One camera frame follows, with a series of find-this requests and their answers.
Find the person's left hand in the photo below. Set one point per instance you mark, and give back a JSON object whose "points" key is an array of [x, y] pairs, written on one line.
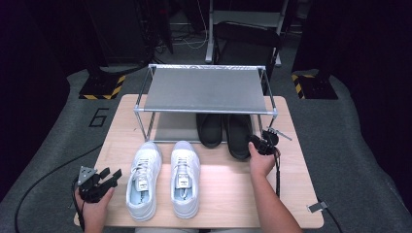
{"points": [[94, 212]]}

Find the white sneaker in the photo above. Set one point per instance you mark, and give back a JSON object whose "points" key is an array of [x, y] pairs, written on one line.
{"points": [[145, 155], [185, 152]]}

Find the grey metal shoe rack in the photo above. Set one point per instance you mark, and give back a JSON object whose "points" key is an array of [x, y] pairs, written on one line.
{"points": [[207, 90]]}

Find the dark equipment cabinet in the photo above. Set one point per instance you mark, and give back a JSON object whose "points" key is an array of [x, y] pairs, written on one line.
{"points": [[123, 32]]}

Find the black stand base striped edge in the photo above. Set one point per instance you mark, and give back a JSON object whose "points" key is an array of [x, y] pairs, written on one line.
{"points": [[319, 89], [97, 87]]}

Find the dark curtain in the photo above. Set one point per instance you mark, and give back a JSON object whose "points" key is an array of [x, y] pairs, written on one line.
{"points": [[372, 64], [32, 64]]}

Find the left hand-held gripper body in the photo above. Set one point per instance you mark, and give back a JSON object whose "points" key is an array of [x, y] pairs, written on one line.
{"points": [[90, 189]]}

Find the grey floor mat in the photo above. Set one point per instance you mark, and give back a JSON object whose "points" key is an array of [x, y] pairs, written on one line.
{"points": [[340, 145]]}

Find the person's right hand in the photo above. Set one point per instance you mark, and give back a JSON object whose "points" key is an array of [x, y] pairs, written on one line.
{"points": [[262, 165]]}

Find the white metal stand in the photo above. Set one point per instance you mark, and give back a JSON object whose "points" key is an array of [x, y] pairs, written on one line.
{"points": [[210, 39]]}

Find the grey tape strip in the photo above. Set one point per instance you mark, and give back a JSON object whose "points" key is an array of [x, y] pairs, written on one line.
{"points": [[316, 207]]}

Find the black slipper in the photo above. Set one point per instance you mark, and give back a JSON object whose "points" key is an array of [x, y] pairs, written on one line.
{"points": [[210, 132], [238, 139]]}

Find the black chair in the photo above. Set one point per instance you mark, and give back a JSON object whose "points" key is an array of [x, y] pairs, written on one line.
{"points": [[246, 35]]}

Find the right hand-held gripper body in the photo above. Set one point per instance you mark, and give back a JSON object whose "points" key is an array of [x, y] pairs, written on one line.
{"points": [[267, 145]]}

